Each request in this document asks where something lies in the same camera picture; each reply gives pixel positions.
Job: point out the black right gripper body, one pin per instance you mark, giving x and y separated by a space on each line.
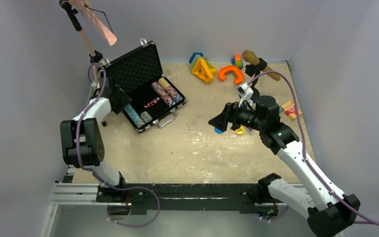
243 117

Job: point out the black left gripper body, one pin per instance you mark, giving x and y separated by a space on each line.
122 99

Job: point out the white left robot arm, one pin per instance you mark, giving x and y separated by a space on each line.
81 139

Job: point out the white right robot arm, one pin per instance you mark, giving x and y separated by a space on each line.
327 209

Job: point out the blue small blind button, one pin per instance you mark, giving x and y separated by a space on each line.
218 131

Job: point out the yellow big blind button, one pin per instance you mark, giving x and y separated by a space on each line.
240 131

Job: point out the light blue chip stack in case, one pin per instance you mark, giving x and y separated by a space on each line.
137 120

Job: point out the red dice row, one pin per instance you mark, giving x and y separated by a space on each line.
151 103

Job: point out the grey chip stack front right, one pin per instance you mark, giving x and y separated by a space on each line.
146 117

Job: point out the black poker chip case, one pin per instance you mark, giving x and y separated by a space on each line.
136 71

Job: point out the orange curved toy track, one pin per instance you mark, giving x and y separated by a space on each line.
231 70

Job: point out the yellow red blue chip row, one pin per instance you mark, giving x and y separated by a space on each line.
170 90

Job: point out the red playing card box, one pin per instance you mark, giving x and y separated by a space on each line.
291 110

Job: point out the purple red blue chip row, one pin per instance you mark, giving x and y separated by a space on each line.
163 94

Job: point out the blue orange toy blocks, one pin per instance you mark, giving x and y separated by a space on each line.
237 61

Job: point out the yellow triangular toy block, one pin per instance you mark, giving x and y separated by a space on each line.
203 70

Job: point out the brown wooden microphone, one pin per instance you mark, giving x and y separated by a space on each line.
251 57

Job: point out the blue angled toy piece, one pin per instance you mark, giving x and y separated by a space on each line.
195 56

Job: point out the pink tripod stand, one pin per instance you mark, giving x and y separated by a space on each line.
85 39

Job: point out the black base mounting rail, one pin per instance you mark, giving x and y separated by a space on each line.
139 198

